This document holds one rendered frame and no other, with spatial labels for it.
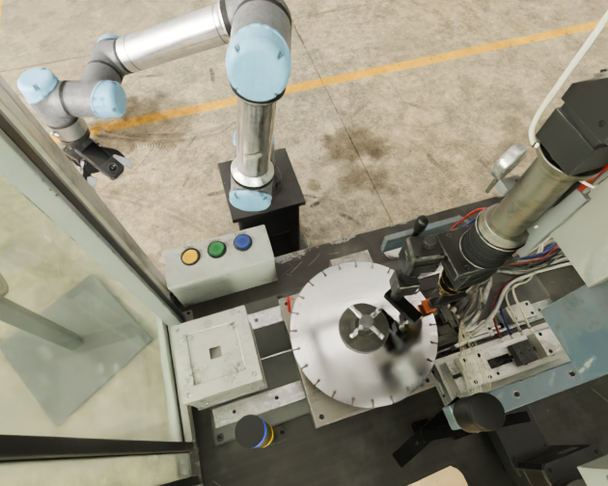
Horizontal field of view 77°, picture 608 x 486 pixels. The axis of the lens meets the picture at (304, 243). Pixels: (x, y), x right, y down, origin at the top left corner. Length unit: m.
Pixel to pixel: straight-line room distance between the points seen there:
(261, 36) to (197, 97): 2.10
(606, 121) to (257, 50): 0.52
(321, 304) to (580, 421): 0.72
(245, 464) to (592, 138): 0.92
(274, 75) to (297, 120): 1.84
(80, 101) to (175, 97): 1.93
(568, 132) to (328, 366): 0.61
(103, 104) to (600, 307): 0.94
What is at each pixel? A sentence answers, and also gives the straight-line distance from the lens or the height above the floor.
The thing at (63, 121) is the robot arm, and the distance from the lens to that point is 1.03.
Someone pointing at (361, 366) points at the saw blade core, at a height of 0.95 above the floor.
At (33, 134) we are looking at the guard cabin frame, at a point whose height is 1.40.
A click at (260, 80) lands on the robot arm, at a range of 0.76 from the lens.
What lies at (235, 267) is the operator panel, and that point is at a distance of 1.00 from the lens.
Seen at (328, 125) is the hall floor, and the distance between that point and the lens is 2.56.
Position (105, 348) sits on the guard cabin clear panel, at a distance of 0.71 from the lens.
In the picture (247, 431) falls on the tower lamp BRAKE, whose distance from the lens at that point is 0.64.
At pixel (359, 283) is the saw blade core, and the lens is 0.92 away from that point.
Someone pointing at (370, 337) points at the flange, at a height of 0.96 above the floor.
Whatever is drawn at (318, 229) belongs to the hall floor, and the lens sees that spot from 2.08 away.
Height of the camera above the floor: 1.79
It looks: 62 degrees down
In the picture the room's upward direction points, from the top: 1 degrees clockwise
